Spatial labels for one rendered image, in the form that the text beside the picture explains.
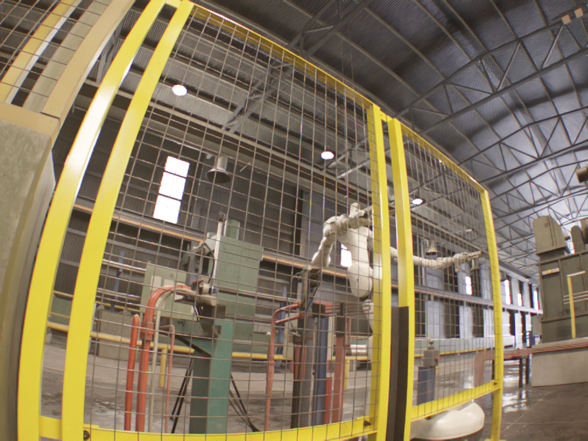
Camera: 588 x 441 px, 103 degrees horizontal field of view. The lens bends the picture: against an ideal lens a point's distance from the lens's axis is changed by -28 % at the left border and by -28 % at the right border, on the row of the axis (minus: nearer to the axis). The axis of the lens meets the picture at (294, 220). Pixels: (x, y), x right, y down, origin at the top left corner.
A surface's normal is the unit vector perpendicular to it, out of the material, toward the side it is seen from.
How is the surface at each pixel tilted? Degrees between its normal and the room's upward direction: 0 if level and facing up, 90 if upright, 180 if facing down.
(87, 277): 90
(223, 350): 90
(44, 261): 90
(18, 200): 90
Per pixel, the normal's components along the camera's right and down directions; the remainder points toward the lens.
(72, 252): 0.58, -0.26
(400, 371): -0.81, -0.26
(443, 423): -0.04, -0.87
